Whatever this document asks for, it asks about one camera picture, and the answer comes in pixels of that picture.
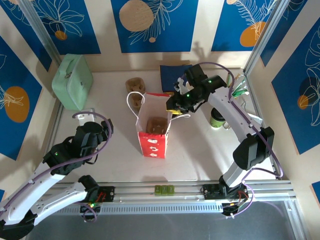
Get green straw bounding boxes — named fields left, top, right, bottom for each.
left=231, top=88, right=249, bottom=98

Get green paper cup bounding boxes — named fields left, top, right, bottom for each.
left=209, top=115, right=227, bottom=131

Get grey slotted cable duct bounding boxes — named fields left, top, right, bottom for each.
left=51, top=201, right=225, bottom=216

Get metal wire tongs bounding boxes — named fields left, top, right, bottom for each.
left=223, top=98, right=249, bottom=131

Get blue napkin stack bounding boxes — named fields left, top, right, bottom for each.
left=159, top=64, right=194, bottom=94

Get aluminium side rail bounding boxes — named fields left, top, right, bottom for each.
left=37, top=101, right=65, bottom=186
left=244, top=71, right=281, bottom=180

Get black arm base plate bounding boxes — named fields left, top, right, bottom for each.
left=79, top=185, right=116, bottom=222
left=201, top=183, right=251, bottom=220

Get red white paper bag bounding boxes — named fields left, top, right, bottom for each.
left=126, top=91, right=191, bottom=159

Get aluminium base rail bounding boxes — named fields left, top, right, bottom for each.
left=23, top=180, right=298, bottom=201

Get aluminium frame post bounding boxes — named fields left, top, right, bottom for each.
left=243, top=0, right=292, bottom=76
left=18, top=0, right=62, bottom=66

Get mint green carry case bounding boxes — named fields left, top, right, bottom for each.
left=51, top=53, right=94, bottom=112

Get green terminal block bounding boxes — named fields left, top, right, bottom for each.
left=154, top=184, right=175, bottom=195

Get pulp cup carrier stack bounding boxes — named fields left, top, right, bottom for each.
left=125, top=77, right=146, bottom=111

